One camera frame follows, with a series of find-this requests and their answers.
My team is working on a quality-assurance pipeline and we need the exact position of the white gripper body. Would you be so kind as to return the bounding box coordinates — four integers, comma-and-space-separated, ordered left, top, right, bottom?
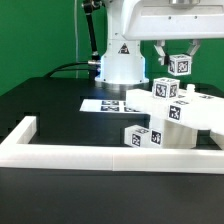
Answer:
121, 0, 224, 40

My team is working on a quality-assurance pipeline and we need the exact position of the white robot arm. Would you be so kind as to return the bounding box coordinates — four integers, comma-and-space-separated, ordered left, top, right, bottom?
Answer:
96, 0, 224, 85

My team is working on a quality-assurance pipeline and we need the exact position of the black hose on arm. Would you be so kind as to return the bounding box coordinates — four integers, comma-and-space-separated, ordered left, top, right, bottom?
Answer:
81, 0, 102, 68

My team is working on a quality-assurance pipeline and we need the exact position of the white chair seat part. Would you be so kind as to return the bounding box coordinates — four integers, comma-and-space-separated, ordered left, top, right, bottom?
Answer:
149, 116, 198, 149

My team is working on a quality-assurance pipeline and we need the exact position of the white U-shaped fence frame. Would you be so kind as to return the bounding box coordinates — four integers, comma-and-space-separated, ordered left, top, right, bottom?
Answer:
0, 116, 224, 174

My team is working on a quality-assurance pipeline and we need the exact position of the white chair back part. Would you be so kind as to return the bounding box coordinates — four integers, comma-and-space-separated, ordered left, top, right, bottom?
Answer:
126, 84, 224, 135

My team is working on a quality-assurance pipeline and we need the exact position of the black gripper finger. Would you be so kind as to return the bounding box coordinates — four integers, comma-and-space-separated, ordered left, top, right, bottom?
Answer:
186, 39, 201, 57
154, 40, 169, 66

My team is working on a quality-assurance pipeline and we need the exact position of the black cable on table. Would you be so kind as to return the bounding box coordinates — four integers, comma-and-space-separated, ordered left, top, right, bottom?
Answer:
43, 61, 90, 79

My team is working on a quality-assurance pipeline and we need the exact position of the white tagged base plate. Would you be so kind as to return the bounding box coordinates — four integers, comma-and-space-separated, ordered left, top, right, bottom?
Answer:
80, 99, 139, 113

